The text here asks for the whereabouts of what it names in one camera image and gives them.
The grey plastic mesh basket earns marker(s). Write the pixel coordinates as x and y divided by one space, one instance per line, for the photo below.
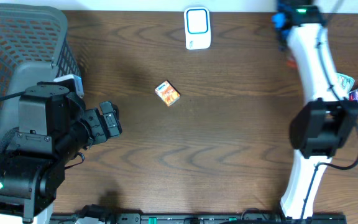
34 48

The small orange snack packet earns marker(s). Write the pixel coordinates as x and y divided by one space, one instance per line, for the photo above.
167 93

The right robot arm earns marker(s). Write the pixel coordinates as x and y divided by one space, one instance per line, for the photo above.
328 117

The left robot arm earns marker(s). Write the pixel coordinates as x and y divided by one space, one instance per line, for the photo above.
53 126

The light green wipes packet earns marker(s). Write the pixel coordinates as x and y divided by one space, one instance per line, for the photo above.
346 82

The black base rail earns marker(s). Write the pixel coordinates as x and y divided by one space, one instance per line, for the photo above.
135 218

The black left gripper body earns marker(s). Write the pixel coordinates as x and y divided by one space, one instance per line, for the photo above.
101 125

